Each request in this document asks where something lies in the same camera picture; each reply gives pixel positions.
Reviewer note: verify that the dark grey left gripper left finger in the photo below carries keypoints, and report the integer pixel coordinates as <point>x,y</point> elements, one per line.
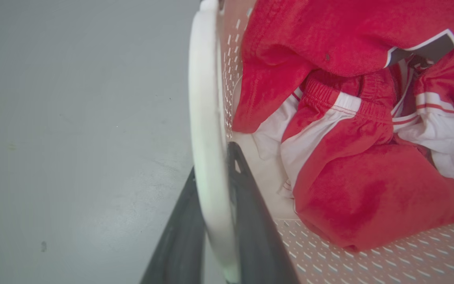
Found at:
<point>179,244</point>

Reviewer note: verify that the white perforated plastic laundry basket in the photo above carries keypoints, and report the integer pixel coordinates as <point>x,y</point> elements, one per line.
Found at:
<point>207,130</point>

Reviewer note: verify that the red and white shorts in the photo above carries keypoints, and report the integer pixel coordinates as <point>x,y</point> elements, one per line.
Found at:
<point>361,173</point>

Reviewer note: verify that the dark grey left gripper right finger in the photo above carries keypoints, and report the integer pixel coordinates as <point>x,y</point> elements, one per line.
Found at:
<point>256,232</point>

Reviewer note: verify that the red jersey with white trim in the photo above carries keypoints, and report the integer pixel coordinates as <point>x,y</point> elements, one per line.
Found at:
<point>329,43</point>

